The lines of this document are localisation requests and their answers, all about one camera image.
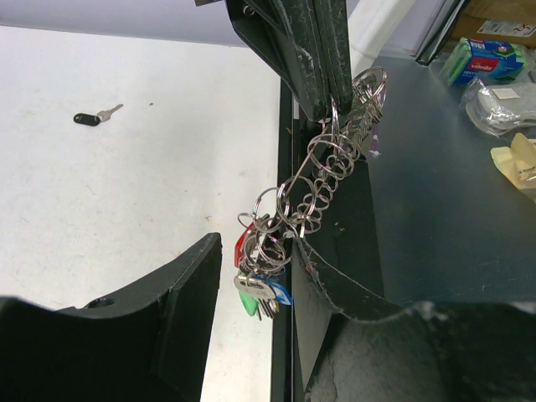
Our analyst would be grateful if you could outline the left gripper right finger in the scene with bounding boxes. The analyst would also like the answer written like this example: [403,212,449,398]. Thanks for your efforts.
[291,240,535,401]

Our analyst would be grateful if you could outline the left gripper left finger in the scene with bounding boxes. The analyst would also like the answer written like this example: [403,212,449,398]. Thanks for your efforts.
[1,233,222,401]

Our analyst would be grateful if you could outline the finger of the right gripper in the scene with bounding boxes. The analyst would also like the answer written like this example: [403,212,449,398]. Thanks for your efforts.
[312,0,353,115]
[225,1,331,121]

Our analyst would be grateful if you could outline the green key tag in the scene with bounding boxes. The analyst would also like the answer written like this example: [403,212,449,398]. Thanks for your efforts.
[237,285,259,317]

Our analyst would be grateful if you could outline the red key tag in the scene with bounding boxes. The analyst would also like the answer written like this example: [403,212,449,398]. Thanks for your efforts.
[234,223,254,268]

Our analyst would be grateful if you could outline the blue key tag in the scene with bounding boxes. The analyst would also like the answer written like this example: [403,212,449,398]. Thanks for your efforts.
[247,276,293,306]

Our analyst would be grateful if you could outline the metal disc keyring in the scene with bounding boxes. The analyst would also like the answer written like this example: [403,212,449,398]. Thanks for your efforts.
[237,66,387,276]

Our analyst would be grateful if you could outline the black key tag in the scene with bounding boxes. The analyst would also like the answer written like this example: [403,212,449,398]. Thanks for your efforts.
[73,104,124,126]

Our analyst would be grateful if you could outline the blue green sponge pack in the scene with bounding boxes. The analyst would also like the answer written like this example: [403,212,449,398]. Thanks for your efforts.
[440,38,535,86]

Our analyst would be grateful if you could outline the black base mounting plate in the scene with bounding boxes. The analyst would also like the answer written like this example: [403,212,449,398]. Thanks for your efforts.
[276,67,389,401]

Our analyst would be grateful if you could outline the cardboard box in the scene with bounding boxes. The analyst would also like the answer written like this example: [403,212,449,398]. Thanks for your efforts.
[452,0,535,39]

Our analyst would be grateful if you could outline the clear plastic bag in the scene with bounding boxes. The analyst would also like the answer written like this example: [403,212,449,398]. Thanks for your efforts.
[461,79,535,137]

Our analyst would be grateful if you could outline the cream foam pieces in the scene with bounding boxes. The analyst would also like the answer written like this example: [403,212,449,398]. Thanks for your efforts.
[490,132,535,200]

